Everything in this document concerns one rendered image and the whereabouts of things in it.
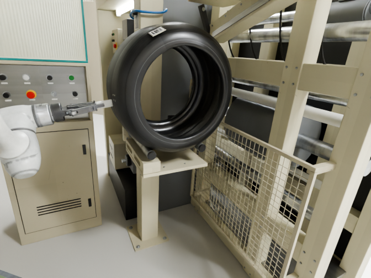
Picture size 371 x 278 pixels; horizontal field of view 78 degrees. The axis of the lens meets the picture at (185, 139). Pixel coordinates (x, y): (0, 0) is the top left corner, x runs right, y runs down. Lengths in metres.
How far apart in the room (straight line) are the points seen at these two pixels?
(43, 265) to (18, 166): 1.13
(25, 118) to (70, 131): 0.71
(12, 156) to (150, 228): 1.20
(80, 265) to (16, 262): 0.42
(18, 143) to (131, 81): 0.44
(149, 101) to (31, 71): 0.72
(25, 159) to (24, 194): 0.98
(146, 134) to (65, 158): 0.87
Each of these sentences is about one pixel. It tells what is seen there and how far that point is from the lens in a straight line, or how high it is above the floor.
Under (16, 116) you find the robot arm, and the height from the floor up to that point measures 1.12.
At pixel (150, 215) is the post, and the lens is 1.80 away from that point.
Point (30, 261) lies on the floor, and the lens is 2.02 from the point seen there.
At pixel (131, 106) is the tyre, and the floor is 1.15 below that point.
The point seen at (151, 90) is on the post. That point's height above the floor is 1.15.
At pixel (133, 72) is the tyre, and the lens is 0.94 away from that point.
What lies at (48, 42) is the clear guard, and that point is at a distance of 1.64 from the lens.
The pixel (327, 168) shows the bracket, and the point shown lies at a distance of 1.08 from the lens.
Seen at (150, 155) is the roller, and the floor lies 0.90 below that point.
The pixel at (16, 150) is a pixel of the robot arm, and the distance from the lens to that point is 0.92.
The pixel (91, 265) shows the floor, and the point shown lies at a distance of 1.85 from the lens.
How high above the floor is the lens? 1.37
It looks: 21 degrees down
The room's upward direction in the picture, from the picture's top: 4 degrees clockwise
